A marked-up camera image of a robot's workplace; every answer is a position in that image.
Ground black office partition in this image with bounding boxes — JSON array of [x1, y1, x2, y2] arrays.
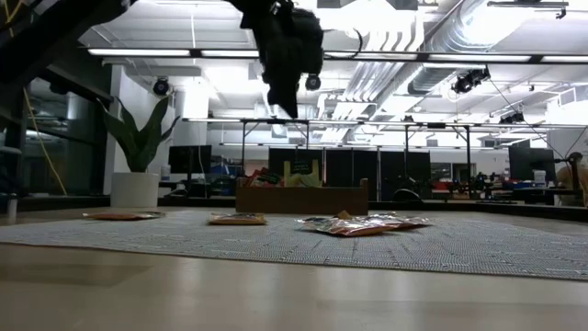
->
[[268, 147, 432, 201]]

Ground black ceiling spotlights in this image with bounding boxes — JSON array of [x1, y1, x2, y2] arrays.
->
[[451, 67, 492, 96]]

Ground grey woven placemat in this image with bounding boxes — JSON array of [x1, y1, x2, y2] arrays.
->
[[0, 209, 588, 282]]

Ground snake plant in white pot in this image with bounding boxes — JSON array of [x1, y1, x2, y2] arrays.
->
[[96, 95, 181, 208]]

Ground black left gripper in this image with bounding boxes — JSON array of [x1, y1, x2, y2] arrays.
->
[[229, 0, 325, 120]]

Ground black metal rack frame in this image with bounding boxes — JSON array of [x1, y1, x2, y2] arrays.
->
[[402, 122, 473, 194], [240, 118, 310, 185]]

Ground red tea bag packet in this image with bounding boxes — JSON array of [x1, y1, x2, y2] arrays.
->
[[247, 166, 285, 188]]

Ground person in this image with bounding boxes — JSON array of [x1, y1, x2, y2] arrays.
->
[[555, 151, 588, 208]]

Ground yellow cable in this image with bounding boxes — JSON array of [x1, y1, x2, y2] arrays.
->
[[21, 86, 69, 198]]

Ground wooden three-compartment box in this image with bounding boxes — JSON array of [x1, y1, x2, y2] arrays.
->
[[235, 177, 370, 215]]

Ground long LED light bar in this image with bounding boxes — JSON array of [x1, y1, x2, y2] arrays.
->
[[86, 47, 588, 64]]

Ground black computer monitor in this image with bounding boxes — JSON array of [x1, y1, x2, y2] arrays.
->
[[168, 144, 213, 175], [508, 146, 557, 183]]

